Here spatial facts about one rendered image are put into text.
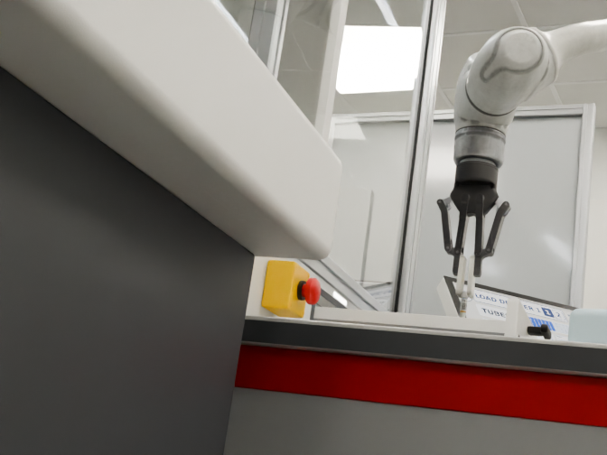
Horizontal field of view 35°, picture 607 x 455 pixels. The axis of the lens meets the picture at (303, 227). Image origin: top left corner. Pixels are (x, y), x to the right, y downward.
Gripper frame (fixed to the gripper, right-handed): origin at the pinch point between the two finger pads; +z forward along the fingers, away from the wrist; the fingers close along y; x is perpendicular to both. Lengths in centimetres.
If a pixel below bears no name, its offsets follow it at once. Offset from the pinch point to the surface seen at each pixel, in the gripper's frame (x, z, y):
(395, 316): 10.2, 10.0, 9.1
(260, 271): 35.9, 9.9, 23.0
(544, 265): -168, -47, 6
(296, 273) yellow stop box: 33.1, 9.3, 18.5
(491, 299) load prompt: -92, -17, 10
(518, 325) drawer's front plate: 10.5, 10.0, -10.8
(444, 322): 10.2, 10.4, 0.8
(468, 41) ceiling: -260, -182, 60
